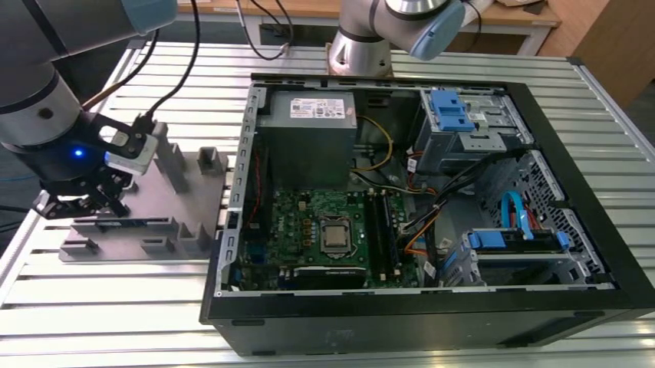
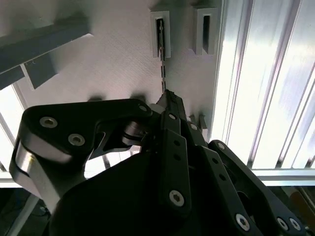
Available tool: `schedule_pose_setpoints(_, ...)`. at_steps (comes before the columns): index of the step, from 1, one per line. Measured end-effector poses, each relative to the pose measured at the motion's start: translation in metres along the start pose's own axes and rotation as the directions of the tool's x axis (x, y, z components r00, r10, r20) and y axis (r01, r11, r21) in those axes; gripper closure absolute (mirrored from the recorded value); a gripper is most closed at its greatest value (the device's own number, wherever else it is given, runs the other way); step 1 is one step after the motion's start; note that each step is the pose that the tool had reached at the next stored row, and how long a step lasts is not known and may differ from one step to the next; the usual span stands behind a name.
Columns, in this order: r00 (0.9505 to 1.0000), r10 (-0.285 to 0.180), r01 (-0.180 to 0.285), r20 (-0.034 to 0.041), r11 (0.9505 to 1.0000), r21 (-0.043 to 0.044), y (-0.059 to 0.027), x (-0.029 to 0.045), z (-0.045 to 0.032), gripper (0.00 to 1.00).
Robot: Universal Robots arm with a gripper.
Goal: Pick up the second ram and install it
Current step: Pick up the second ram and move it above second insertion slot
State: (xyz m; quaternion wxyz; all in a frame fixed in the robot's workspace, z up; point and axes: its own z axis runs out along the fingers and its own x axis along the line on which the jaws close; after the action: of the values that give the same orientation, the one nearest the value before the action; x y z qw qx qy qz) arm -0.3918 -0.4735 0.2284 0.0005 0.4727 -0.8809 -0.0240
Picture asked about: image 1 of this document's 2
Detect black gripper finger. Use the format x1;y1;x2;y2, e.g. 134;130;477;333
33;192;116;220
98;172;138;219

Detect RAM stick with white label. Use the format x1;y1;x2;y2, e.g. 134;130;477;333
74;216;173;230

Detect black RAM slot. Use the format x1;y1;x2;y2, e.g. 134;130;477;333
366;190;385;281

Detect gray parts rack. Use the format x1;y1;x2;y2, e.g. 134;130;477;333
58;122;230;264

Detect green motherboard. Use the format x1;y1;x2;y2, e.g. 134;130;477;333
237;187;425;291

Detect gray power supply unit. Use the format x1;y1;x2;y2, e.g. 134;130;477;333
254;90;358;192

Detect silver CPU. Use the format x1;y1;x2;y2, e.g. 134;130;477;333
321;224;352;248

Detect black CPU socket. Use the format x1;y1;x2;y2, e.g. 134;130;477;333
317;216;358;258

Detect black graphics card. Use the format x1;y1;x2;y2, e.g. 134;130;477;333
290;266;369;291

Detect long wooden desk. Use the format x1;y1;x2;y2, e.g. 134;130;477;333
176;0;341;45

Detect black open PC case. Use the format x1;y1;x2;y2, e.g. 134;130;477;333
197;71;655;357

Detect blue drive carrier latch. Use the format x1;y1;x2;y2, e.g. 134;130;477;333
428;88;474;132

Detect gray metal drive cage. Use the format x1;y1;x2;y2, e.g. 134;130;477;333
413;87;533;177

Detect hard disk in blue carrier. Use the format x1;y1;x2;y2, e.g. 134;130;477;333
468;228;572;254

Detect silver metal disk bay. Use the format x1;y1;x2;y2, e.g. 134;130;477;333
441;229;604;288

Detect wooden desk white legs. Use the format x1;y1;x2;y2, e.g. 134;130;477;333
458;0;561;57

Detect brown wooden cabinet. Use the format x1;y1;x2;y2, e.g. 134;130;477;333
536;0;655;108

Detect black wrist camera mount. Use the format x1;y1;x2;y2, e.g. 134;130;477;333
94;113;154;154

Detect black cable with brown sleeve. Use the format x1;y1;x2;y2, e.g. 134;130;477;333
81;30;160;108

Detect hanging cable with silver plug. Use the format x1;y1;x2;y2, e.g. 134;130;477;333
237;0;296;61

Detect yellow wire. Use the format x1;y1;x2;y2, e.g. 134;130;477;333
356;114;393;172

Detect orange wire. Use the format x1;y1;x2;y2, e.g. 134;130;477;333
402;225;436;256

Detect black wire bundle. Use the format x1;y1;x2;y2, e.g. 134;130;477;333
401;151;528;235

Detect blue flat data wire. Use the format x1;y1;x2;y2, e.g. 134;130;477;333
498;190;536;241

